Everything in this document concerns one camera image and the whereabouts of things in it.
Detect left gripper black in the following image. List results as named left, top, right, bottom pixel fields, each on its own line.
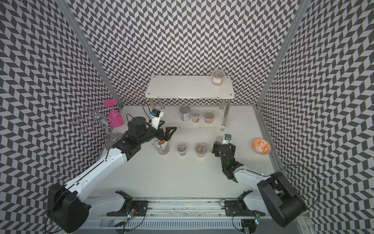
left=138, top=120, right=176, bottom=145

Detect tomato lid red jar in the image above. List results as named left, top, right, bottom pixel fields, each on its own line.
left=154, top=139, right=170, bottom=155

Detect clear tub brown seeds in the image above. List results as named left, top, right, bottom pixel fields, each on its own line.
left=177, top=143, right=187, bottom=156

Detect red tub clear lid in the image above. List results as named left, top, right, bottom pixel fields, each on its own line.
left=195, top=144, right=207, bottom=158
left=211, top=69, right=226, bottom=85

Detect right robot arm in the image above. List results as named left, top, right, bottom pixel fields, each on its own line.
left=211, top=142, right=307, bottom=227

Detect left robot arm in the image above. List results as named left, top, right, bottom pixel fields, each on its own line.
left=47, top=117, right=177, bottom=233

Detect white two-tier shelf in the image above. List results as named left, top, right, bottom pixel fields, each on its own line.
left=145, top=76, right=235, bottom=131

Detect purple label tin can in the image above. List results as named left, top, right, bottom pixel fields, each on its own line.
left=179, top=106, right=191, bottom=121

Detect orange label small tub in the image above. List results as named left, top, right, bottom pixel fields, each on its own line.
left=191, top=110, right=200, bottom=123

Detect orange patterned bowl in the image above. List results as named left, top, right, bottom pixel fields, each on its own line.
left=252, top=138, right=272, bottom=155

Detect red label small tub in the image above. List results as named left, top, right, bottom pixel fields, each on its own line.
left=204, top=111, right=215, bottom=124

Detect pink plastic cup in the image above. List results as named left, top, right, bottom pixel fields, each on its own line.
left=103, top=99, right=124, bottom=128

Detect metal cup rack stand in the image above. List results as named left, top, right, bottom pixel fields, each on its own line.
left=72, top=104, right=121, bottom=142

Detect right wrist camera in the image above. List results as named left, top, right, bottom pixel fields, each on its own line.
left=222, top=134, right=232, bottom=145

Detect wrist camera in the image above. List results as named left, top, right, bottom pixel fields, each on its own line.
left=222, top=134, right=232, bottom=145
left=150, top=109, right=164, bottom=130

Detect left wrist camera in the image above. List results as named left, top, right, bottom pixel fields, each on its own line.
left=150, top=109, right=164, bottom=130

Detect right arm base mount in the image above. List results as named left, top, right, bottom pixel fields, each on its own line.
left=223, top=190, right=266, bottom=217

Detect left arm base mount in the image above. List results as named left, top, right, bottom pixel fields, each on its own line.
left=107, top=190, right=149, bottom=218

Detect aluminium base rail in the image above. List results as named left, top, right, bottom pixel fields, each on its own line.
left=58, top=197, right=307, bottom=234

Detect aluminium corner post right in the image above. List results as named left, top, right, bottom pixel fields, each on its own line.
left=256, top=0, right=312, bottom=108

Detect aluminium corner post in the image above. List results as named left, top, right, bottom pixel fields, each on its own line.
left=256, top=0, right=312, bottom=108
left=55, top=0, right=123, bottom=108

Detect aluminium corner post left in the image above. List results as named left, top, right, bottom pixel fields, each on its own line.
left=55, top=0, right=123, bottom=108

